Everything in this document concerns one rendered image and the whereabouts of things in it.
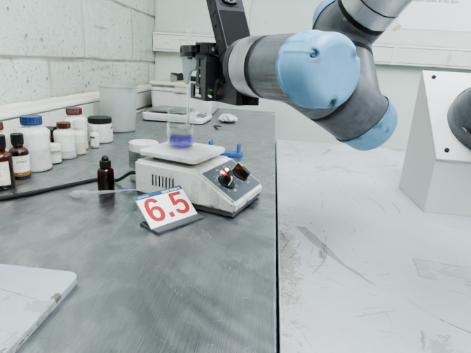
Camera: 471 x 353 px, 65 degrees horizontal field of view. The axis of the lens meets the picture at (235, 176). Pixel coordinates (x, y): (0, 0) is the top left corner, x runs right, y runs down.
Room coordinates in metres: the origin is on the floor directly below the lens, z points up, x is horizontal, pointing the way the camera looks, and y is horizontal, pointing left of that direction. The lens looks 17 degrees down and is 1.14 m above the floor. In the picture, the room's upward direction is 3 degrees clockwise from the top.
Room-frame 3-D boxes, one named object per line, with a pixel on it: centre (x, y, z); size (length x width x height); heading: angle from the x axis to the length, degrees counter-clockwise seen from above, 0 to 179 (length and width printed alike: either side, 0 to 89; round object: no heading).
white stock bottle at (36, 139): (0.77, 0.43, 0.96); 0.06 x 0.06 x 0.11
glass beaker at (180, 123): (0.68, 0.10, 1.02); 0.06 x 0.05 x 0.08; 134
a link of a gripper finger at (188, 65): (0.64, 0.09, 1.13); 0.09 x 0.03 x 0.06; 33
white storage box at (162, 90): (1.89, 0.26, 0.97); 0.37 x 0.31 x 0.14; 177
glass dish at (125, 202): (0.58, 0.17, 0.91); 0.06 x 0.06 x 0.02
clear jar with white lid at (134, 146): (0.74, 0.19, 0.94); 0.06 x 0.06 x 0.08
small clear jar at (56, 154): (0.82, 0.42, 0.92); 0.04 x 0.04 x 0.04
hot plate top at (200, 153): (0.67, 0.10, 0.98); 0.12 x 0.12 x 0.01; 67
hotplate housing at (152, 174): (0.66, 0.07, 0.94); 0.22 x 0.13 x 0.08; 67
